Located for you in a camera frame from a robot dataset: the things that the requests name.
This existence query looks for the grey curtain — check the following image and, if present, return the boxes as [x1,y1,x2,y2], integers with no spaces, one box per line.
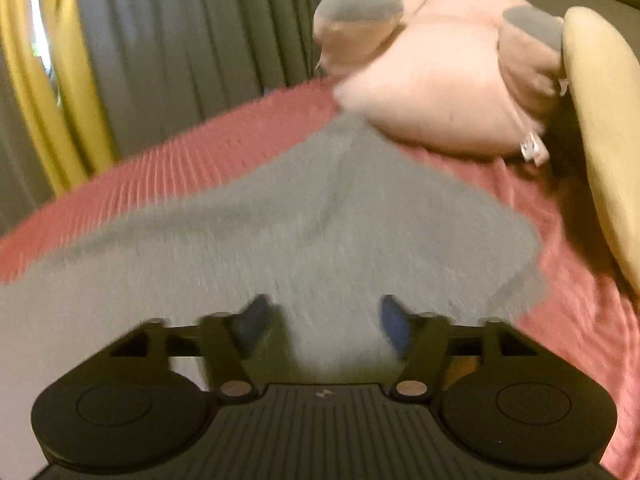
[0,50,55,235]
[70,0,386,161]

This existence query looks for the yellow pillow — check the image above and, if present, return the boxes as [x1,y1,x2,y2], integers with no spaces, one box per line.
[562,6,640,297]

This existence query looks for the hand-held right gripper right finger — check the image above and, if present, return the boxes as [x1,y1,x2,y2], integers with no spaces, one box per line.
[379,294,543,402]

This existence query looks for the yellow curtain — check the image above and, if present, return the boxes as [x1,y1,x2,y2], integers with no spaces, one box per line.
[0,0,119,195]

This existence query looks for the pink plush toy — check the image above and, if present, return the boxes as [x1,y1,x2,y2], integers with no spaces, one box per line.
[312,0,568,167]

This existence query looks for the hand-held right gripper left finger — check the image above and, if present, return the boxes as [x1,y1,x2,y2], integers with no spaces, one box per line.
[107,294,275,402]

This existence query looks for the red ribbed blanket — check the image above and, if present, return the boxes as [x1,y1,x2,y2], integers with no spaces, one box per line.
[0,77,640,476]

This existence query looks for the grey pants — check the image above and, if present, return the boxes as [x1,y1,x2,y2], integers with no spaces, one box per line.
[0,112,551,480]

